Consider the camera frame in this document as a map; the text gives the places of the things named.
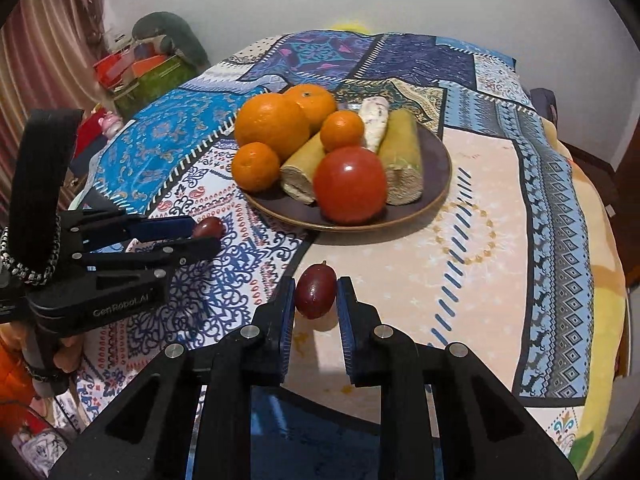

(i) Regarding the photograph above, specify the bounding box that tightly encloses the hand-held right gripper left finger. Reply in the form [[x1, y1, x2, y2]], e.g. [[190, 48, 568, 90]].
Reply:
[[50, 276, 297, 480]]

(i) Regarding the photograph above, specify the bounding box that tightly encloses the dark chair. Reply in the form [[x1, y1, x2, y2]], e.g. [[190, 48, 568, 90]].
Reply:
[[530, 87, 561, 133]]

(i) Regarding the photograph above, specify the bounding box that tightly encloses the large orange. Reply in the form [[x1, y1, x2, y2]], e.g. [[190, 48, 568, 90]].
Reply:
[[283, 84, 338, 133], [234, 93, 312, 163]]

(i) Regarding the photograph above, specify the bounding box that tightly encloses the blue patchwork blanket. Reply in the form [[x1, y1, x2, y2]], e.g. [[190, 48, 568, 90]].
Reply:
[[10, 30, 596, 480]]

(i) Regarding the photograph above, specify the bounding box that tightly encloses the orange box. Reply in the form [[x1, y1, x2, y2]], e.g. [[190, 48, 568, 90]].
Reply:
[[131, 55, 168, 73]]

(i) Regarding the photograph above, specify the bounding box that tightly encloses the person's left hand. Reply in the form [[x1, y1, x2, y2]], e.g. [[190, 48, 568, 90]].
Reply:
[[52, 332, 85, 375]]

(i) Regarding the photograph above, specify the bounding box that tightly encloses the green cardboard box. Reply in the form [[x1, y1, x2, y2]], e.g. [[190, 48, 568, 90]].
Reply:
[[114, 55, 201, 118]]

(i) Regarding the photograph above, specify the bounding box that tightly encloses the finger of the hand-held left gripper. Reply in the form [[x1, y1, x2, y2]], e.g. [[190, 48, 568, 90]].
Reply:
[[85, 236, 222, 281], [75, 214, 197, 249]]

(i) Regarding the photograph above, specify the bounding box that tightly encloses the yellow-green sugarcane piece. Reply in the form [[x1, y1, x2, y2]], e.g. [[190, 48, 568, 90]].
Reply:
[[377, 109, 426, 207], [279, 132, 328, 206]]

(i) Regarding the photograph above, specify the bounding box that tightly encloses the dark red jujube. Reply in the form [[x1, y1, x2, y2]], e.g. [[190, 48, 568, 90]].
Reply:
[[295, 261, 337, 320], [192, 216, 226, 241]]

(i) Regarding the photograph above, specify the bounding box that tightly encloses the pale ginger root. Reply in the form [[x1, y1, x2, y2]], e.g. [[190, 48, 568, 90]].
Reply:
[[358, 98, 390, 153]]

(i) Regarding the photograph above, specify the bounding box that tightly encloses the small tangerine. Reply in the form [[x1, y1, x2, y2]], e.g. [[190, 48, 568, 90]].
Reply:
[[231, 142, 281, 194], [320, 110, 366, 153]]

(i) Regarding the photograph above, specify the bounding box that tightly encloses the red box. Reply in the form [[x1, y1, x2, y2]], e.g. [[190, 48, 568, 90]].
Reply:
[[92, 52, 136, 88]]

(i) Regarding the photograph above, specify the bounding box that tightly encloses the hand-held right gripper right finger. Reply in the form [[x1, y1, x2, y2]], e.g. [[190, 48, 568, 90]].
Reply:
[[336, 276, 591, 480]]

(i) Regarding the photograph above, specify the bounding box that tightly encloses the dark purple plate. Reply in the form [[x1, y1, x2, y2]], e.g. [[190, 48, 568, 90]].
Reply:
[[239, 102, 453, 233]]

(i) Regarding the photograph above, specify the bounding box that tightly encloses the striped red curtain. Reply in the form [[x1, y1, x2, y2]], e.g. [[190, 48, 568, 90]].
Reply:
[[0, 0, 108, 161]]

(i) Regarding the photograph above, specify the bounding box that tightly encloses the red tomato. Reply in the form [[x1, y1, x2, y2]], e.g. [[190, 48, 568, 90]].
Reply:
[[313, 146, 388, 226]]

